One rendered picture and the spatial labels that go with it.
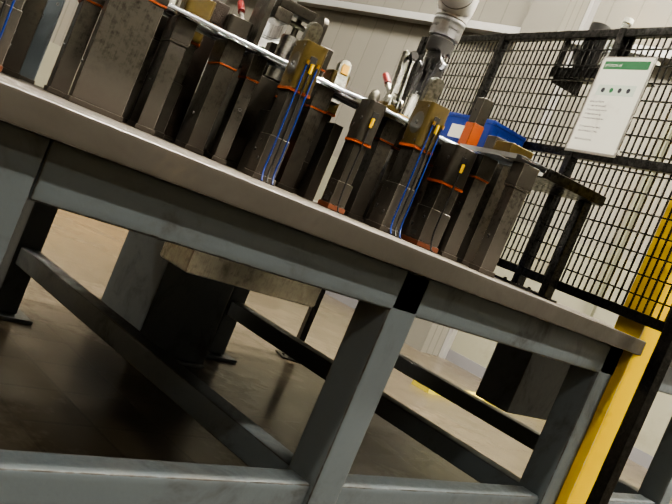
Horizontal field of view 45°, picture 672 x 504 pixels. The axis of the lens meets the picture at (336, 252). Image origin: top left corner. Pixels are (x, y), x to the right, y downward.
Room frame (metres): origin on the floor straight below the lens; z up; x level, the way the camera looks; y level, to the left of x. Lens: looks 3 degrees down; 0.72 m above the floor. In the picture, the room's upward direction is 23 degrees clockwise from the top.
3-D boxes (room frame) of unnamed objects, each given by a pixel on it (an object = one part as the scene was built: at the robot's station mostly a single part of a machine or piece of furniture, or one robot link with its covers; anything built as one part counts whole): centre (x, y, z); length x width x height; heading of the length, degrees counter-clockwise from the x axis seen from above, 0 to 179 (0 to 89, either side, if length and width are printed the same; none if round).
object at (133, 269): (2.87, 0.49, 0.33); 0.31 x 0.31 x 0.66; 45
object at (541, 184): (2.69, -0.35, 1.01); 0.90 x 0.22 x 0.03; 26
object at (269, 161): (1.97, 0.24, 0.87); 0.12 x 0.07 x 0.35; 26
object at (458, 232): (2.20, -0.27, 0.84); 0.05 x 0.05 x 0.29; 26
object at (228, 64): (2.08, 0.44, 0.84); 0.12 x 0.05 x 0.29; 26
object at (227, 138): (2.12, 0.38, 0.84); 0.07 x 0.04 x 0.29; 26
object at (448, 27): (2.32, -0.05, 1.28); 0.09 x 0.09 x 0.06
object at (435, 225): (2.17, -0.20, 0.84); 0.12 x 0.07 x 0.28; 26
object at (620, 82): (2.47, -0.59, 1.30); 0.23 x 0.02 x 0.31; 26
